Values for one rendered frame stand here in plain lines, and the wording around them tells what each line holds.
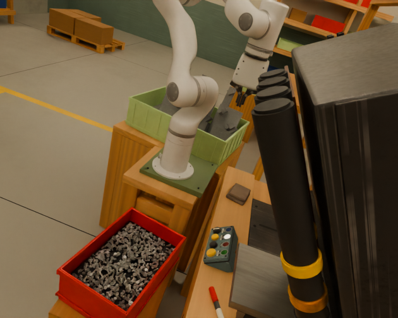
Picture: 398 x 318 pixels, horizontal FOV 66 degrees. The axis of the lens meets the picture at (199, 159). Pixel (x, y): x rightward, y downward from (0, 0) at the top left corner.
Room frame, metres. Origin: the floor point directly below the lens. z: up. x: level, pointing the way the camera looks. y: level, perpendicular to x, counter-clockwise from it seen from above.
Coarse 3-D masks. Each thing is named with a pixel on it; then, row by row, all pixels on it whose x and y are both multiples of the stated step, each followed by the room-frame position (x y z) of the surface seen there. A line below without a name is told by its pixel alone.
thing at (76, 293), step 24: (120, 216) 0.71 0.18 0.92; (144, 216) 0.75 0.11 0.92; (96, 240) 0.60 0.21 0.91; (120, 240) 0.65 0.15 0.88; (144, 240) 0.69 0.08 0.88; (168, 240) 0.72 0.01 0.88; (72, 264) 0.52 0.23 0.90; (96, 264) 0.55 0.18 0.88; (120, 264) 0.57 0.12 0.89; (144, 264) 0.61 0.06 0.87; (168, 264) 0.63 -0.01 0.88; (72, 288) 0.47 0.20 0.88; (96, 288) 0.48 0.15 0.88; (120, 288) 0.51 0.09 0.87; (144, 288) 0.50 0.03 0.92; (96, 312) 0.44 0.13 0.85; (120, 312) 0.42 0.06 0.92
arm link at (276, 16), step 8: (264, 0) 1.01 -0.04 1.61; (272, 0) 1.00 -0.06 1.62; (264, 8) 1.00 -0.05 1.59; (272, 8) 0.99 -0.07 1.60; (280, 8) 0.99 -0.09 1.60; (288, 8) 1.02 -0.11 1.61; (272, 16) 0.99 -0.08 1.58; (280, 16) 1.00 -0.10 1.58; (272, 24) 0.98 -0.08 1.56; (280, 24) 1.01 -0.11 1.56; (272, 32) 0.99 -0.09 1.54; (248, 40) 1.02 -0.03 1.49; (256, 40) 0.99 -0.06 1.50; (264, 40) 0.99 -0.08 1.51; (272, 40) 1.00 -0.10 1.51; (264, 48) 0.99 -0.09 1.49; (272, 48) 1.01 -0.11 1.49
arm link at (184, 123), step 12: (204, 84) 1.16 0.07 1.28; (216, 84) 1.22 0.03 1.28; (204, 96) 1.14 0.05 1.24; (216, 96) 1.20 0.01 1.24; (192, 108) 1.19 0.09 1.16; (204, 108) 1.17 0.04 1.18; (180, 120) 1.12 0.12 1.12; (192, 120) 1.14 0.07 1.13; (180, 132) 1.11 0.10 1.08; (192, 132) 1.13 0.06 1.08
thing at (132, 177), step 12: (144, 156) 1.21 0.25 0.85; (132, 168) 1.09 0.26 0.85; (132, 180) 1.02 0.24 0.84; (144, 180) 1.03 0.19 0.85; (156, 180) 1.06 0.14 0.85; (156, 192) 1.00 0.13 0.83; (168, 192) 1.00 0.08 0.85; (180, 192) 1.03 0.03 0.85; (180, 204) 0.99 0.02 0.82; (192, 204) 0.98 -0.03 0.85
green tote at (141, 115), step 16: (144, 96) 1.72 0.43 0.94; (160, 96) 1.91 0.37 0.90; (128, 112) 1.58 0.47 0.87; (144, 112) 1.55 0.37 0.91; (160, 112) 1.52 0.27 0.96; (144, 128) 1.54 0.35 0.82; (160, 128) 1.52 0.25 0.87; (240, 128) 1.64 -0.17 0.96; (208, 144) 1.43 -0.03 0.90; (224, 144) 1.40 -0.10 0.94; (208, 160) 1.42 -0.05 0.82; (224, 160) 1.52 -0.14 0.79
